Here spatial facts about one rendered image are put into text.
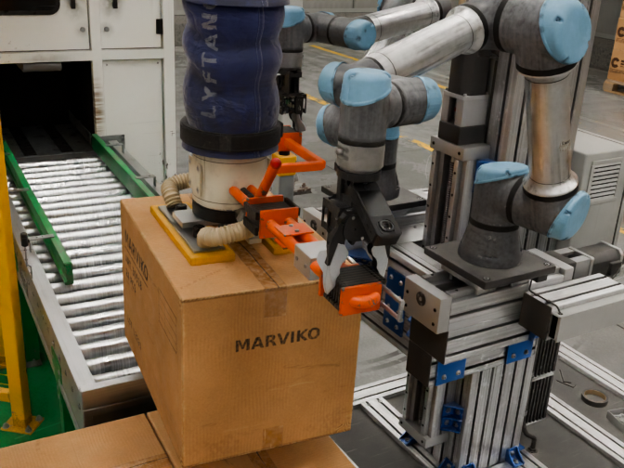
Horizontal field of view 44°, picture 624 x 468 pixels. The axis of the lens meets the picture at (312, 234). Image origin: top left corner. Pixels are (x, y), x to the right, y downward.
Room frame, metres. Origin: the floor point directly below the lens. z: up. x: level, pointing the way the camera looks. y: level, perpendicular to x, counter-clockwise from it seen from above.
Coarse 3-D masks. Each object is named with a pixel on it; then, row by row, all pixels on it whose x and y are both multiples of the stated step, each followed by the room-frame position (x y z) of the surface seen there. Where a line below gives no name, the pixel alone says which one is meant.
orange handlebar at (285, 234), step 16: (288, 144) 2.01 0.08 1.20; (320, 160) 1.86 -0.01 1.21; (240, 192) 1.58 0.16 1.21; (272, 224) 1.41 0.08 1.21; (288, 224) 1.42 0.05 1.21; (304, 224) 1.40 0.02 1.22; (288, 240) 1.33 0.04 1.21; (304, 240) 1.35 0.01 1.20; (352, 304) 1.11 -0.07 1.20; (368, 304) 1.11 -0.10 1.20
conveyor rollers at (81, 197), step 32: (64, 160) 3.80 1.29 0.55; (96, 160) 3.87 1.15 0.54; (64, 192) 3.35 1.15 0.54; (96, 192) 3.34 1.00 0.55; (128, 192) 3.41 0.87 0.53; (32, 224) 2.94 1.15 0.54; (64, 224) 2.94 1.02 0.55; (96, 224) 2.98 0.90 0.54; (96, 256) 2.64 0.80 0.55; (64, 288) 2.39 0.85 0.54; (96, 288) 2.38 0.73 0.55; (96, 320) 2.18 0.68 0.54; (96, 352) 2.00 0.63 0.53; (128, 352) 1.98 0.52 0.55
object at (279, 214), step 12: (252, 204) 1.49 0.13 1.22; (264, 204) 1.49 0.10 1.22; (276, 204) 1.50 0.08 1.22; (288, 204) 1.50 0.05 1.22; (252, 216) 1.44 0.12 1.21; (264, 216) 1.42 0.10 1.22; (276, 216) 1.43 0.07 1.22; (288, 216) 1.44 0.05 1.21; (252, 228) 1.44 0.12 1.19; (264, 228) 1.42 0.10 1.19
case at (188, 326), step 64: (128, 256) 1.78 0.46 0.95; (256, 256) 1.55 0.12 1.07; (128, 320) 1.81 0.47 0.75; (192, 320) 1.33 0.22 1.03; (256, 320) 1.39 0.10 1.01; (320, 320) 1.45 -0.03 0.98; (192, 384) 1.33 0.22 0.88; (256, 384) 1.39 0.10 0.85; (320, 384) 1.45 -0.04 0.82; (192, 448) 1.33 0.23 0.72; (256, 448) 1.39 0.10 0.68
